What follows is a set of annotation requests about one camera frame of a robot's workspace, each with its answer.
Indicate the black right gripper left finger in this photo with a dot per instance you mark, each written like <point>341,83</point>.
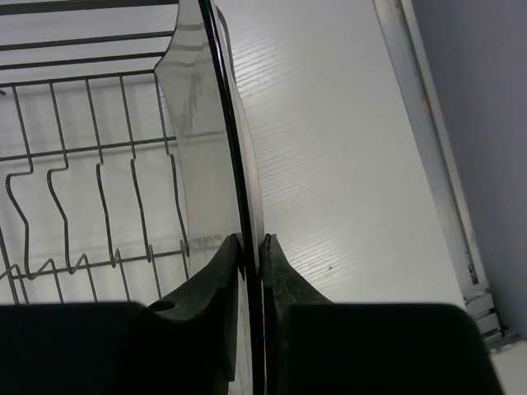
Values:
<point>184,343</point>

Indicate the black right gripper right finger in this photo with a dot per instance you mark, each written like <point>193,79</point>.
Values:
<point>317,346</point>

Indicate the grey glass square plate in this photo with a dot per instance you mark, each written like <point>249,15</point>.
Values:
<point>221,186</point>

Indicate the grey wire dish rack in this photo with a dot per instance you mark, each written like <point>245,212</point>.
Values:
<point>116,178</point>

